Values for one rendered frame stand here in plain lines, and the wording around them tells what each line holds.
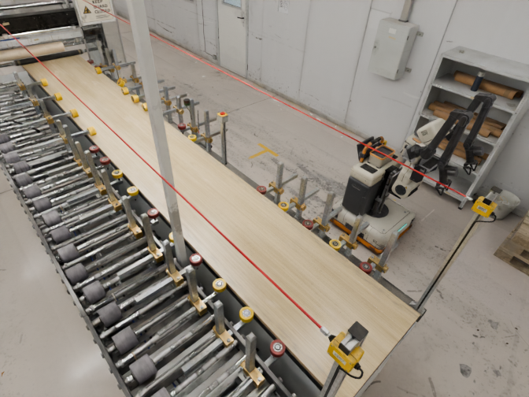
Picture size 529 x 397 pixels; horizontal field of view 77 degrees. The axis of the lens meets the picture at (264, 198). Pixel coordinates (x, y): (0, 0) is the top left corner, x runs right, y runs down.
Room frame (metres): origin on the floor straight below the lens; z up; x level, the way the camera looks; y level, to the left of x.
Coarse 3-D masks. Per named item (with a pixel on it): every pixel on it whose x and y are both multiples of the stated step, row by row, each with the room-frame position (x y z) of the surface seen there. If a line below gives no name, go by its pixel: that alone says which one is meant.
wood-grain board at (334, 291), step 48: (96, 96) 3.49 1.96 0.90; (96, 144) 2.54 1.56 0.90; (144, 144) 2.58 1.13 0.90; (192, 144) 2.63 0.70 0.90; (144, 192) 1.92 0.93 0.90; (192, 192) 1.96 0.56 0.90; (240, 192) 1.99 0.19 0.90; (192, 240) 1.47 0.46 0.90; (240, 240) 1.49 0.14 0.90; (288, 240) 1.52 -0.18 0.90; (240, 288) 1.12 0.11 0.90; (288, 288) 1.14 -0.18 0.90; (336, 288) 1.16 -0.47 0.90; (384, 288) 1.19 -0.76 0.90; (288, 336) 0.85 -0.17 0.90; (384, 336) 0.88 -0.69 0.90
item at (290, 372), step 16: (32, 80) 4.05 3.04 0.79; (48, 96) 3.59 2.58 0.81; (64, 112) 3.21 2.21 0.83; (80, 144) 3.04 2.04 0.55; (96, 160) 2.72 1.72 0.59; (112, 176) 2.44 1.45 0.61; (144, 208) 1.97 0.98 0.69; (160, 224) 1.78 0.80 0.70; (176, 256) 1.72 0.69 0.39; (208, 272) 1.32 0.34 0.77; (208, 288) 1.34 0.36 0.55; (224, 304) 1.20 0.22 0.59; (240, 304) 1.08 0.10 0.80; (240, 320) 1.08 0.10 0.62; (256, 320) 0.98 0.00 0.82; (256, 336) 0.97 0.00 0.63; (272, 336) 0.88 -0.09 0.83; (288, 352) 0.80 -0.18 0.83; (272, 368) 0.90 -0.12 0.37; (288, 368) 0.78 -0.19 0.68; (304, 368) 0.71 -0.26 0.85; (288, 384) 0.80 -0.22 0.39; (304, 384) 0.69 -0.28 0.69; (368, 384) 0.89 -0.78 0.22
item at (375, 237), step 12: (336, 204) 2.63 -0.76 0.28; (384, 204) 2.67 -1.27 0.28; (396, 204) 2.68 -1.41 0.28; (336, 216) 2.56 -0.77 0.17; (348, 216) 2.47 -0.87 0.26; (372, 216) 2.47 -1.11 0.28; (384, 216) 2.48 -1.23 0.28; (396, 216) 2.50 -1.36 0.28; (408, 216) 2.51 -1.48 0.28; (348, 228) 2.43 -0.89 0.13; (372, 228) 2.30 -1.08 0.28; (384, 228) 2.31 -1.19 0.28; (396, 228) 2.33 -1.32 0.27; (408, 228) 2.51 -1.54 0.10; (360, 240) 2.31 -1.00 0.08; (372, 240) 2.23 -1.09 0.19; (384, 240) 2.17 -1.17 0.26
